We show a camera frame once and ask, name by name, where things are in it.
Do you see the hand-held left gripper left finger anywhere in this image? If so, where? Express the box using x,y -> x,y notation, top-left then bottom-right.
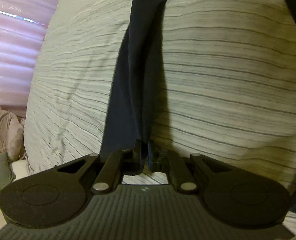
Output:
55,139 -> 145,195

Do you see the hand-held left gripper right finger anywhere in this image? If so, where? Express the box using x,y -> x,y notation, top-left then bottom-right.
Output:
148,140 -> 238,195

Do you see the navy blue garment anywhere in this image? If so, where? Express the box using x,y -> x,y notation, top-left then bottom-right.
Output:
101,0 -> 176,157

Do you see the striped grey bed sheet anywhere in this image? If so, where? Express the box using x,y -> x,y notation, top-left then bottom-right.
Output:
24,0 -> 296,220

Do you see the long white pillow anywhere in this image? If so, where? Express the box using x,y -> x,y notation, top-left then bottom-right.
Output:
10,159 -> 36,182

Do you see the pink curtain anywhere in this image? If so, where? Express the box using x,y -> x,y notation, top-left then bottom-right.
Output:
0,0 -> 72,112

